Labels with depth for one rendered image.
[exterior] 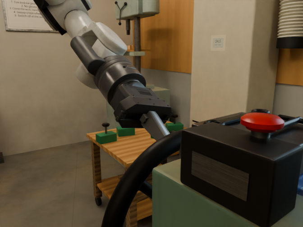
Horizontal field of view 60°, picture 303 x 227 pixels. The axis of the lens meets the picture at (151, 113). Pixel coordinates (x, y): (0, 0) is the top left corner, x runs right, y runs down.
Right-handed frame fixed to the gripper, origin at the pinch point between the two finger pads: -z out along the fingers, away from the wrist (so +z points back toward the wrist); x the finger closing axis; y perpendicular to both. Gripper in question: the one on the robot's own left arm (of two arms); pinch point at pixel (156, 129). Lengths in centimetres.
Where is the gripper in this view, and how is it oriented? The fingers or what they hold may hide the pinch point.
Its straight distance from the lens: 46.5
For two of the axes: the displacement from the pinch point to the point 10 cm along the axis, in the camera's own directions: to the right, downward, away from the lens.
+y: 4.9, -7.6, -4.3
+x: -7.0, -0.5, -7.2
